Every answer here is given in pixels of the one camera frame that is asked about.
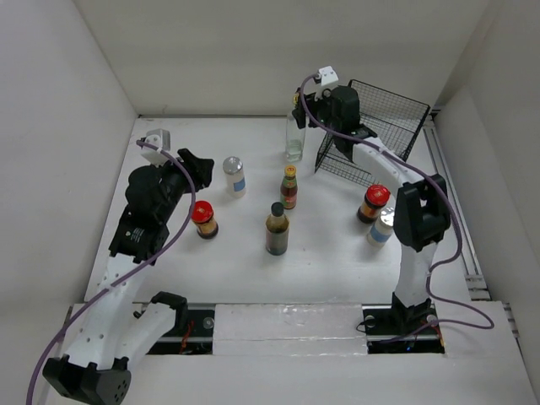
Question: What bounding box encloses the red lid jar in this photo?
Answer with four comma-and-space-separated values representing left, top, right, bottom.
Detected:
192, 200, 219, 240
357, 184, 391, 224

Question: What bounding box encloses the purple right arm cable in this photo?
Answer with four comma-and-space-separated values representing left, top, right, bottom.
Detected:
300, 72, 494, 345

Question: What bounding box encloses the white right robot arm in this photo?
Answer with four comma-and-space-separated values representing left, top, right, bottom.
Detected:
293, 85, 453, 343

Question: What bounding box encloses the right red lid jar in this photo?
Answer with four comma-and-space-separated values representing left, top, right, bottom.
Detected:
357, 184, 391, 224

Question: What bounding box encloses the clear glass oil bottle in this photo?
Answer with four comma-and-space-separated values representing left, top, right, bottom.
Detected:
285, 96, 305, 162

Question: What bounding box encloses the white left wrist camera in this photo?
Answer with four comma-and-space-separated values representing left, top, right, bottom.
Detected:
140, 128, 170, 167

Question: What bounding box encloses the right white salt jar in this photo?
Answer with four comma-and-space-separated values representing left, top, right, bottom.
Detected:
367, 207, 395, 247

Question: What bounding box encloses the white salt jar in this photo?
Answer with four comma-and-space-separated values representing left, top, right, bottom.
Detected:
367, 207, 395, 247
222, 156, 246, 198

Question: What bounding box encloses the left white salt jar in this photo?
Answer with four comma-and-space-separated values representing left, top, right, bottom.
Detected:
222, 156, 246, 198

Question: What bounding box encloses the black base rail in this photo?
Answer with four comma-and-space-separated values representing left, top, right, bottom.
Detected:
149, 304, 445, 355

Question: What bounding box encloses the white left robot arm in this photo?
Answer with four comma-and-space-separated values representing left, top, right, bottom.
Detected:
42, 143, 214, 404

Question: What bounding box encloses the dark soy sauce bottle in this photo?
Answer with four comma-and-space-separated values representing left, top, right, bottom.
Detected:
265, 202, 290, 256

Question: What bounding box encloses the black wire rack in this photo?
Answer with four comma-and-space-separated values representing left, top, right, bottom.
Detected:
315, 79, 430, 187

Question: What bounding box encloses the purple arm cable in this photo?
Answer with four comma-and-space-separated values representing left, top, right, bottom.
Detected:
25, 139, 199, 405
300, 72, 494, 345

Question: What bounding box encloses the left red lid jar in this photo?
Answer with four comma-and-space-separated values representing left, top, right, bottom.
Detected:
192, 200, 219, 240

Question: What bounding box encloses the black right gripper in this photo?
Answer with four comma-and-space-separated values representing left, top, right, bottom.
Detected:
291, 87, 341, 133

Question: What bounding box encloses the yellow cap sauce bottle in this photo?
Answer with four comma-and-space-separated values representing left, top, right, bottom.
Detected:
280, 165, 298, 209

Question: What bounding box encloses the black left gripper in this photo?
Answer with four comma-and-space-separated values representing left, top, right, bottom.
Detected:
152, 148, 213, 222

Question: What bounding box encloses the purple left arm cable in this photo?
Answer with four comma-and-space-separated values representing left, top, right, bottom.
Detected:
25, 139, 199, 405

